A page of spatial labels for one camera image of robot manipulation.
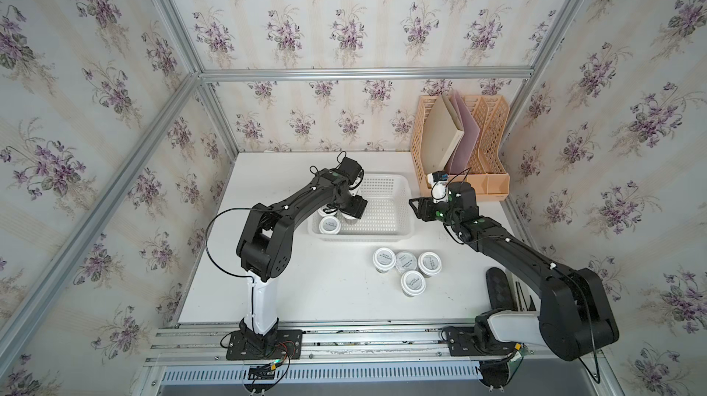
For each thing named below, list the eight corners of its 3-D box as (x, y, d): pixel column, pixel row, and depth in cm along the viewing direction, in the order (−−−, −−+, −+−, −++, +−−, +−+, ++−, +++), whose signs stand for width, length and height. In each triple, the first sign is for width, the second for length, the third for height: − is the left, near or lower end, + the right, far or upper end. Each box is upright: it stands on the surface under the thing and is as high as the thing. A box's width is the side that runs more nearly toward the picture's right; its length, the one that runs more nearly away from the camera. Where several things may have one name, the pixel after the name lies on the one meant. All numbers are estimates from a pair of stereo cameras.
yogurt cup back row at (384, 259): (372, 273, 86) (373, 266, 82) (372, 254, 90) (373, 247, 86) (394, 273, 86) (397, 266, 82) (393, 254, 90) (395, 247, 86)
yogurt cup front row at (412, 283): (400, 299, 82) (403, 292, 77) (398, 278, 86) (400, 270, 81) (423, 299, 82) (427, 292, 77) (419, 278, 86) (424, 270, 81)
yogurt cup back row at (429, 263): (418, 279, 85) (421, 272, 81) (414, 258, 89) (418, 250, 85) (439, 279, 85) (443, 272, 81) (435, 258, 89) (439, 250, 85)
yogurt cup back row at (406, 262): (396, 276, 86) (397, 271, 82) (394, 257, 90) (395, 251, 86) (416, 276, 86) (418, 271, 82) (413, 257, 90) (415, 251, 86)
